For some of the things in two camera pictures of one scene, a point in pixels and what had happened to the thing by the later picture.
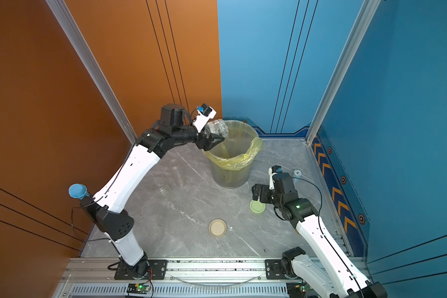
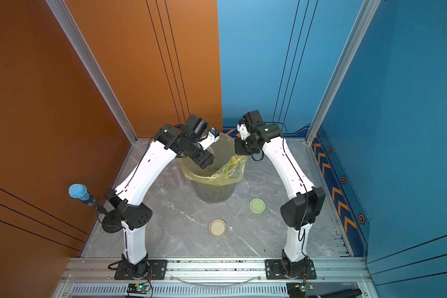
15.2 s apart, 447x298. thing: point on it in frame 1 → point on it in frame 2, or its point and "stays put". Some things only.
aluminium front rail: [87, 278] stays put
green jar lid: [257, 207] stays put
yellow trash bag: [236, 151] → [231, 173]
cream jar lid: [217, 228] stays put
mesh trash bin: [231, 158] → [224, 153]
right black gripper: [265, 190] → [239, 150]
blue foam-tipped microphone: [78, 190] stays put
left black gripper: [208, 144] → [207, 159]
